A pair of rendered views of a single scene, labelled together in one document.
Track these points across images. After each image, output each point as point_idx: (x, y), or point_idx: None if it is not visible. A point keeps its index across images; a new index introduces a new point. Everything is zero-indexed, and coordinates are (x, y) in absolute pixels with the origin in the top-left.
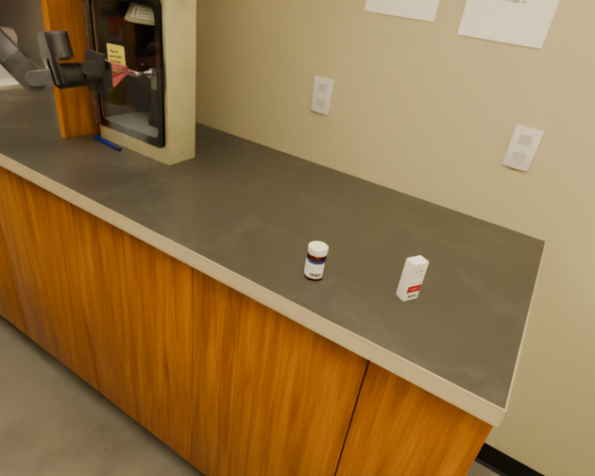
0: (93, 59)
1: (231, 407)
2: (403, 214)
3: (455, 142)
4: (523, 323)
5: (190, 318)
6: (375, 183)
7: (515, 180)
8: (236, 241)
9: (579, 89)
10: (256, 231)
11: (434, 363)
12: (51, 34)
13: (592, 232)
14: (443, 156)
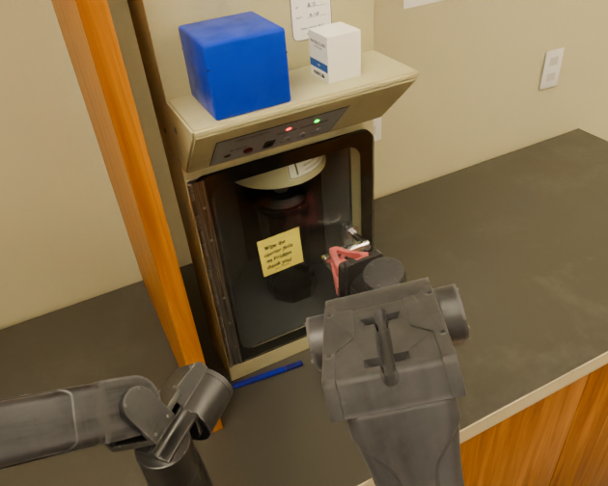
0: (363, 269)
1: (598, 439)
2: (529, 180)
3: (503, 93)
4: None
5: (574, 411)
6: (451, 173)
7: (547, 96)
8: (597, 304)
9: (580, 3)
10: (573, 285)
11: None
12: (404, 277)
13: (594, 102)
14: (495, 110)
